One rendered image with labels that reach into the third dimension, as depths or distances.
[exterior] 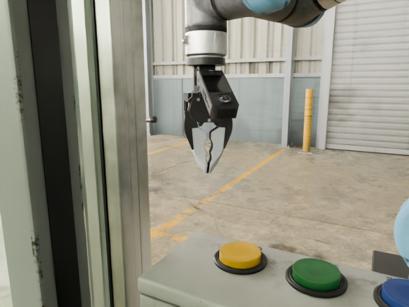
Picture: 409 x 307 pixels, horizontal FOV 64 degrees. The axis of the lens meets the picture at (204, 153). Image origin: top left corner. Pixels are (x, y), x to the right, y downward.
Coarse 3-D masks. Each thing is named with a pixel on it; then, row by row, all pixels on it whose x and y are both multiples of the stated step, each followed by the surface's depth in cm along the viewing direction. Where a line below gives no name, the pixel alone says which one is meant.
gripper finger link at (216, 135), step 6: (216, 126) 62; (210, 132) 61; (216, 132) 61; (222, 132) 61; (210, 138) 61; (216, 138) 61; (222, 138) 61; (216, 144) 61; (222, 144) 61; (210, 150) 62; (216, 150) 61; (222, 150) 62; (210, 156) 62; (216, 156) 62; (210, 162) 62; (216, 162) 62; (210, 168) 62
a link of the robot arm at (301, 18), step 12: (300, 0) 55; (312, 0) 54; (324, 0) 54; (336, 0) 53; (300, 12) 56; (312, 12) 57; (324, 12) 61; (288, 24) 60; (300, 24) 61; (312, 24) 62
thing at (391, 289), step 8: (392, 280) 27; (400, 280) 27; (408, 280) 27; (384, 288) 26; (392, 288) 26; (400, 288) 26; (408, 288) 26; (384, 296) 25; (392, 296) 25; (400, 296) 25; (408, 296) 25; (392, 304) 25; (400, 304) 24; (408, 304) 24
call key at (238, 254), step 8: (224, 248) 32; (232, 248) 32; (240, 248) 32; (248, 248) 32; (256, 248) 32; (224, 256) 30; (232, 256) 30; (240, 256) 30; (248, 256) 30; (256, 256) 30; (232, 264) 30; (240, 264) 30; (248, 264) 30; (256, 264) 30
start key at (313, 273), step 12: (300, 264) 29; (312, 264) 29; (324, 264) 29; (300, 276) 27; (312, 276) 27; (324, 276) 27; (336, 276) 27; (312, 288) 27; (324, 288) 26; (336, 288) 27
